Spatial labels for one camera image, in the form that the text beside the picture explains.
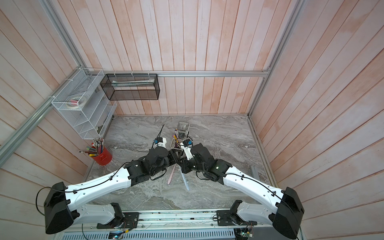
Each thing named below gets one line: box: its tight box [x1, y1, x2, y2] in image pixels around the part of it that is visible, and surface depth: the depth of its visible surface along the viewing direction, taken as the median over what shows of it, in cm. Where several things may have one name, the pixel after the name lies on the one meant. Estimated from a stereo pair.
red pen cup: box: [91, 146, 113, 166], surface depth 90 cm
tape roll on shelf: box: [66, 96, 83, 109], surface depth 74 cm
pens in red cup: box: [78, 138, 105, 157], surface depth 87 cm
